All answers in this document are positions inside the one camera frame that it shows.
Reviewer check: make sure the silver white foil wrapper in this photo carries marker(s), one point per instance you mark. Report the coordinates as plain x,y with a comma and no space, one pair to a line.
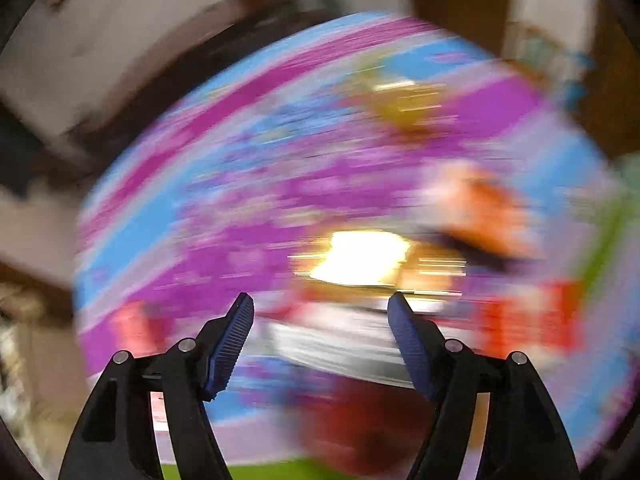
343,340

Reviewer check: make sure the orange snack packet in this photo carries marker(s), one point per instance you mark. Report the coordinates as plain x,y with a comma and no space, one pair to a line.
469,203

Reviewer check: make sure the red apple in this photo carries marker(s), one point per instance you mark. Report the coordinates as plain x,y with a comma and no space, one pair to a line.
363,428

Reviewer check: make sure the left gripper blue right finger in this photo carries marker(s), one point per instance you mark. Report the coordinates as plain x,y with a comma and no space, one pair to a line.
525,437

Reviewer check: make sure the red white cardboard box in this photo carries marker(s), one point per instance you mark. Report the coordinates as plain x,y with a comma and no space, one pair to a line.
542,320

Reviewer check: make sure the red tissue packet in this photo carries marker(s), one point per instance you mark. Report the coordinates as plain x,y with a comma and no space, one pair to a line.
138,328

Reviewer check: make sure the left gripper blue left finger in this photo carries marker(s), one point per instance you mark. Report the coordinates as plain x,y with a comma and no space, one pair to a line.
114,437

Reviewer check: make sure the yellow snack bag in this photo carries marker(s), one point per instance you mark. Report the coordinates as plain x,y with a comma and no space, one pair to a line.
403,103

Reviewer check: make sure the colourful floral tablecloth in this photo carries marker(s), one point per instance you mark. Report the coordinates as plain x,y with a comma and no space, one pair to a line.
270,179

